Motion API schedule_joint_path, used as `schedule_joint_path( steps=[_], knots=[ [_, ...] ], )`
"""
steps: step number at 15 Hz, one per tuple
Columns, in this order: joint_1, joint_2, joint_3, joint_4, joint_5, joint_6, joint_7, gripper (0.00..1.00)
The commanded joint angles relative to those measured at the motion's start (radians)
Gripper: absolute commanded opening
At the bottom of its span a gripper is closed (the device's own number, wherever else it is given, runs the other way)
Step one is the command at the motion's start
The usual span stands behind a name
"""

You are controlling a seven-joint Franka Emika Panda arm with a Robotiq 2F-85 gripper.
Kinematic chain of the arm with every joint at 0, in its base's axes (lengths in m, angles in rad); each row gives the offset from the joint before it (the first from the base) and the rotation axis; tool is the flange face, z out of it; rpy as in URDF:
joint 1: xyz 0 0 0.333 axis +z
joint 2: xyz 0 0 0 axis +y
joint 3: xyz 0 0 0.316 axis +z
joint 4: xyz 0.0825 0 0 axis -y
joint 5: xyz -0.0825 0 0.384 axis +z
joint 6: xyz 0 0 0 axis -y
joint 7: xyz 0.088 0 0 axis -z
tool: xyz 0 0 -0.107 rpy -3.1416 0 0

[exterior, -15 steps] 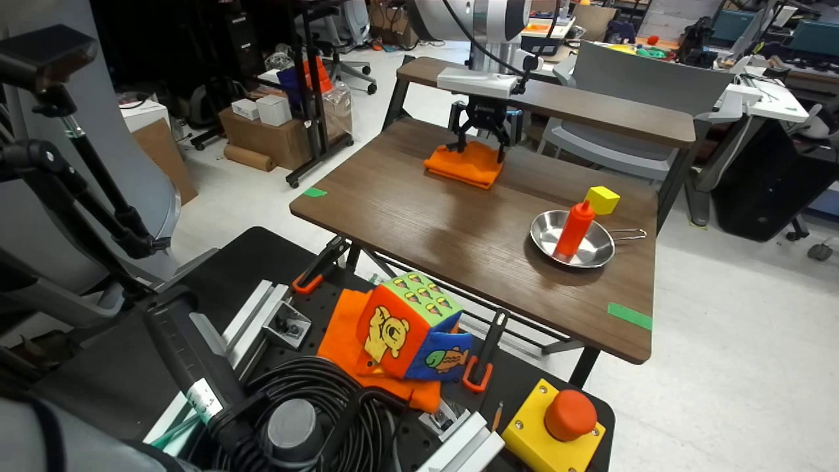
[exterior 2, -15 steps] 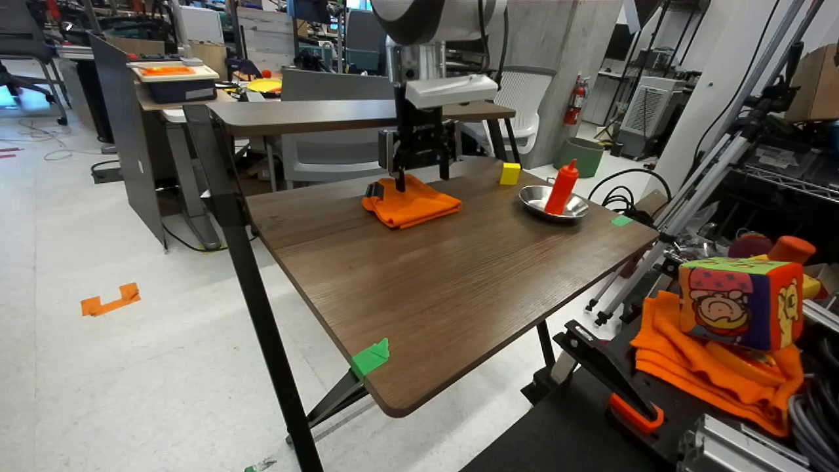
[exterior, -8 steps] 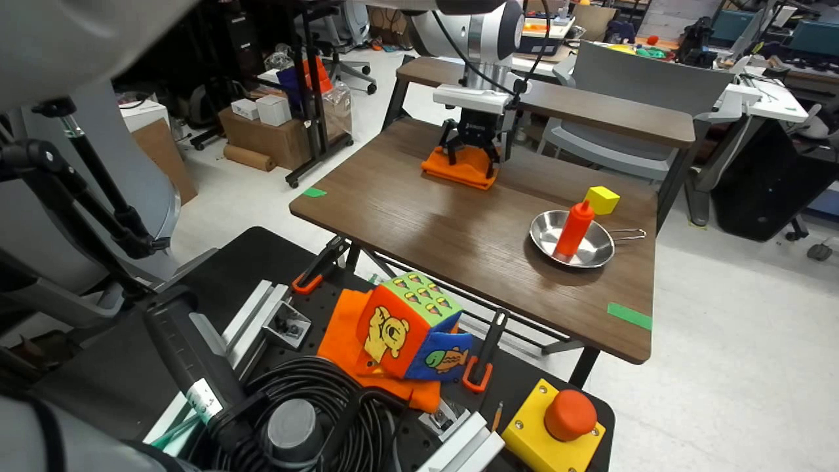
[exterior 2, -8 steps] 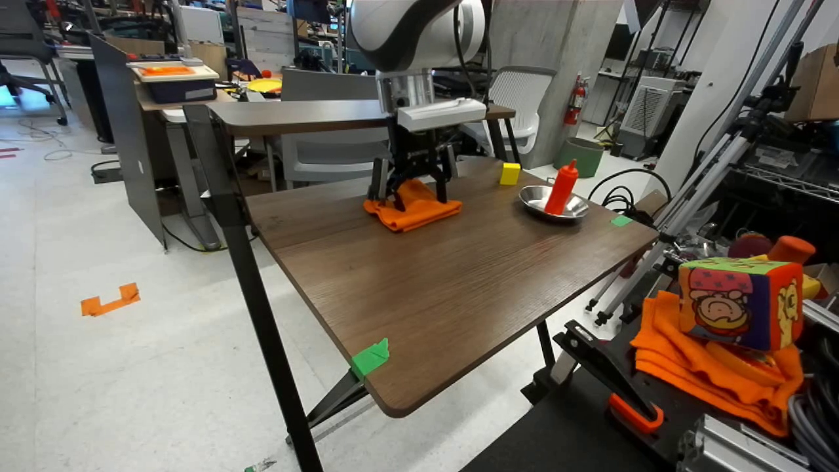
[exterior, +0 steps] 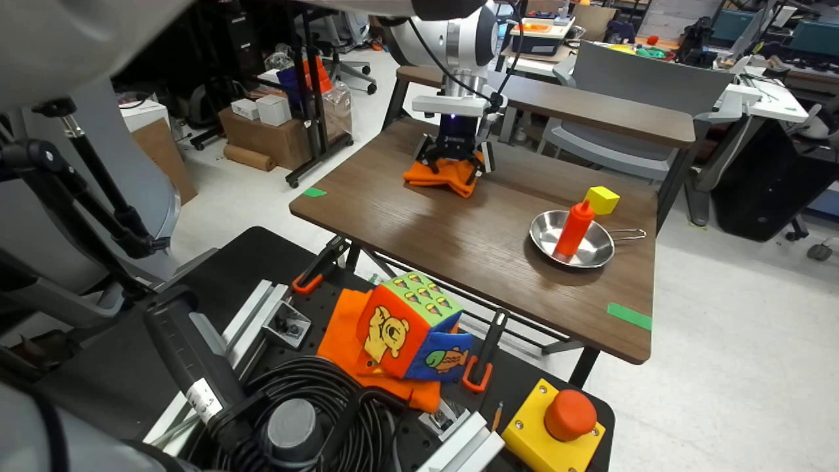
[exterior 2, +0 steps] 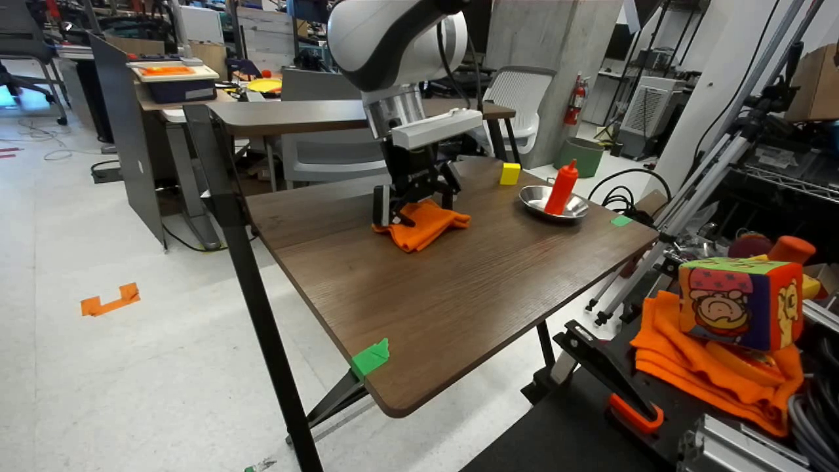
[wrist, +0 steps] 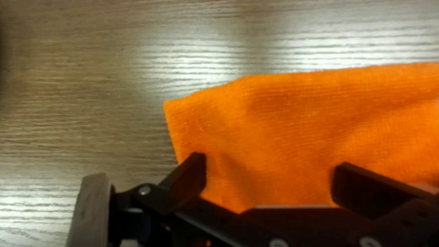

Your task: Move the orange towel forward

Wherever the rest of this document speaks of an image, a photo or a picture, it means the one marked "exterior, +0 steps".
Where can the yellow cube block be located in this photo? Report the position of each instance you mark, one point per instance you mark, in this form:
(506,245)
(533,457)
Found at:
(601,199)

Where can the brown wooden table with shelf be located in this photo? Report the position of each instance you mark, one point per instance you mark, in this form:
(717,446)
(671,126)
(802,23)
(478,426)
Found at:
(453,238)

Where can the orange towel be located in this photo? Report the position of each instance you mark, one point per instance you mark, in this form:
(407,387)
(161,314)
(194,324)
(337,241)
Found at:
(447,175)

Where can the small green tape piece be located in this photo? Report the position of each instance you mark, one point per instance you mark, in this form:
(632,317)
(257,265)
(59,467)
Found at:
(312,193)

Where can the black floor stand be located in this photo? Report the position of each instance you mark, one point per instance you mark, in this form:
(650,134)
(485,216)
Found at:
(312,96)

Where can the grey round cap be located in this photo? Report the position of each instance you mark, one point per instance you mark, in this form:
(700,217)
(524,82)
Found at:
(292,431)

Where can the large cardboard box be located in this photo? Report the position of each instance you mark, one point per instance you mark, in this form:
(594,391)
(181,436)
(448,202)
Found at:
(276,134)

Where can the silver metal pan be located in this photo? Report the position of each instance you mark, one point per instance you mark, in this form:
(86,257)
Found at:
(595,248)

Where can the aluminium profile rail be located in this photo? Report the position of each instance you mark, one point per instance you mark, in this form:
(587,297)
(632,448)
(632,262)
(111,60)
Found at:
(253,317)
(462,442)

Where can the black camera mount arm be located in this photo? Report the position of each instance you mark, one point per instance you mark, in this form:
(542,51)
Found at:
(60,185)

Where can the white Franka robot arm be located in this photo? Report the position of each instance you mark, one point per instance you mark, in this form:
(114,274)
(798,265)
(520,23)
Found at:
(458,35)

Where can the grey office chair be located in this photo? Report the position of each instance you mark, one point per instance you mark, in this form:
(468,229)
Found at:
(611,132)

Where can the tall cardboard box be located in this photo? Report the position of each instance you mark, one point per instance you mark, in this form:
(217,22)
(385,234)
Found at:
(162,158)

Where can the yellow box with red button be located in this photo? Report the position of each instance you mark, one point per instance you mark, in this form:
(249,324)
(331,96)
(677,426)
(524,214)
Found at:
(556,427)

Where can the long green tape strip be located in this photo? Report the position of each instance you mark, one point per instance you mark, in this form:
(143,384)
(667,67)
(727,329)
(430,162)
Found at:
(629,314)

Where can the black bag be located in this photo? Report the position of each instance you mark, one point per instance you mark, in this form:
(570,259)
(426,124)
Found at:
(761,179)

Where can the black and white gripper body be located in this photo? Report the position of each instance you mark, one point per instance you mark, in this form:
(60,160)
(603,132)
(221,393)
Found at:
(457,130)

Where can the black base platform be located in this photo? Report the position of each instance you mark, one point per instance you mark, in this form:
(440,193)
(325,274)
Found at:
(114,367)

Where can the colourful plush cube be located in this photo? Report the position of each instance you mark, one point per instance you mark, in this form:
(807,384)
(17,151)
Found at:
(407,329)

